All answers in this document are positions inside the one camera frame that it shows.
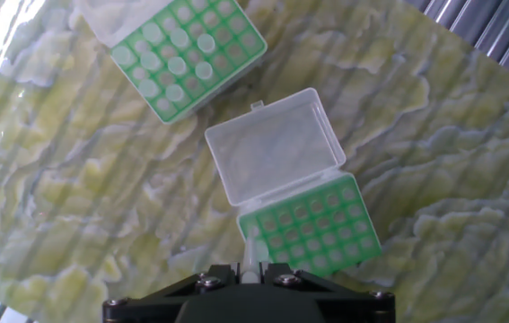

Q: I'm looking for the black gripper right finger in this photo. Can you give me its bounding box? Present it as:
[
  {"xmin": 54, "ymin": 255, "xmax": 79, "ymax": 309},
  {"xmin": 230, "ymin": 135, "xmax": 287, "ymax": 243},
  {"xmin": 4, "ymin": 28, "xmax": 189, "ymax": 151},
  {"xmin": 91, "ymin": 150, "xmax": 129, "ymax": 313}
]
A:
[{"xmin": 259, "ymin": 262, "xmax": 396, "ymax": 323}]

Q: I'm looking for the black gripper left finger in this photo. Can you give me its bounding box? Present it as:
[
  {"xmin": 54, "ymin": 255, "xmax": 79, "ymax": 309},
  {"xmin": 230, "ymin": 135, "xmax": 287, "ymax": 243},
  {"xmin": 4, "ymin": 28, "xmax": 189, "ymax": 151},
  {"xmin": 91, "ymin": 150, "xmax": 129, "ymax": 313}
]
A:
[{"xmin": 101, "ymin": 263, "xmax": 243, "ymax": 323}]

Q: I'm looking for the green rack pipette tip box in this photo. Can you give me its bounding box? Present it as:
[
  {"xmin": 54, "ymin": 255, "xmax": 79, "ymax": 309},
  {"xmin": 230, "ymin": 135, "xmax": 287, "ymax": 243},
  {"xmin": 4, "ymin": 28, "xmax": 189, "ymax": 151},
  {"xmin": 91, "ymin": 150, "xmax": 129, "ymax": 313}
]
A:
[
  {"xmin": 203, "ymin": 87, "xmax": 383, "ymax": 278},
  {"xmin": 74, "ymin": 0, "xmax": 268, "ymax": 126}
]

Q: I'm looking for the green marble pattern mat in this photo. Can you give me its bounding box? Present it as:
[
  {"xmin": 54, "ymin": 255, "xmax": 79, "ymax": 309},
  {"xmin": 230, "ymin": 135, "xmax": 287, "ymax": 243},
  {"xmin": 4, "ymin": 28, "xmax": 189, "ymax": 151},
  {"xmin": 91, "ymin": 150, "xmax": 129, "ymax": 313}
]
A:
[{"xmin": 0, "ymin": 0, "xmax": 509, "ymax": 323}]

